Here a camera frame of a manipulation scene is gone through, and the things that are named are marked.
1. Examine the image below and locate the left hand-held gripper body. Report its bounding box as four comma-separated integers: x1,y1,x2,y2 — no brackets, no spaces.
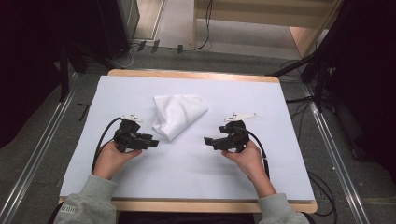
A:
112,113,146,154

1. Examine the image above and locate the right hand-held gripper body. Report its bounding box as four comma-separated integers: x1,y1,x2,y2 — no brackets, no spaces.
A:
218,112,259,154

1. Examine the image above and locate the white mesh laundry bag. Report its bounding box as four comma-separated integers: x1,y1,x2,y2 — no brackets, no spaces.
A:
151,94,210,142

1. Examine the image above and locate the person's left hand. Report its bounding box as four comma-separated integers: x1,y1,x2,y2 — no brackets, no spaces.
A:
92,140,143,181

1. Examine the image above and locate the person's right hand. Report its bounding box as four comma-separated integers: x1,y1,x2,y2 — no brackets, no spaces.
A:
220,139,271,188

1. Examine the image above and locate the white table cover sheet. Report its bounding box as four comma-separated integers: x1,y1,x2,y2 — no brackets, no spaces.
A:
59,75,316,202

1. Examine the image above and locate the wooden table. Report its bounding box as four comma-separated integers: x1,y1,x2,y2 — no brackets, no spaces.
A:
58,68,318,215

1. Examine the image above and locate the black metal stand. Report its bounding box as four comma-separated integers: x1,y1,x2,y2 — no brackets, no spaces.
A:
57,43,92,103
264,52,335,113

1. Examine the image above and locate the dark cabinet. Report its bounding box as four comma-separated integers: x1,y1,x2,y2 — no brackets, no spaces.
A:
94,0,141,61

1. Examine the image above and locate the black curtain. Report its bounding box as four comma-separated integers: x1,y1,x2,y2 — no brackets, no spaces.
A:
0,0,104,149
314,0,396,175

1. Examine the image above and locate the right hand-held gripper black cable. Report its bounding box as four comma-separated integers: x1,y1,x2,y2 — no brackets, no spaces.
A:
239,126,271,181

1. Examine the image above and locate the hand-held gripper black cable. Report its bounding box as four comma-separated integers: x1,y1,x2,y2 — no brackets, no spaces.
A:
239,126,271,181
91,116,123,175

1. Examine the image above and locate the left hand-held gripper black cable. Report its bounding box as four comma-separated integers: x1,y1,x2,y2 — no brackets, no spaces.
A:
91,116,123,175

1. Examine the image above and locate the white floor cable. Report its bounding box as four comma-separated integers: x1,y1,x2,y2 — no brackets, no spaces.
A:
115,43,141,69

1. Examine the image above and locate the aluminium floor rail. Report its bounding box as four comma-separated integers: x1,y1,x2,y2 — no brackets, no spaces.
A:
0,72,78,224
301,83,372,224

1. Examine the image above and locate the hanging black cable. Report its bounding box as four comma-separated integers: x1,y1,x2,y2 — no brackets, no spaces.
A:
182,0,215,52

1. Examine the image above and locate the black floor cable loop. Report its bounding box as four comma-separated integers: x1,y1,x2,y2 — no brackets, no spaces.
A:
307,170,338,217

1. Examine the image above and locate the light wooden shelf frame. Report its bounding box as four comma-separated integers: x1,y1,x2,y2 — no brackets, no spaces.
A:
191,0,344,59

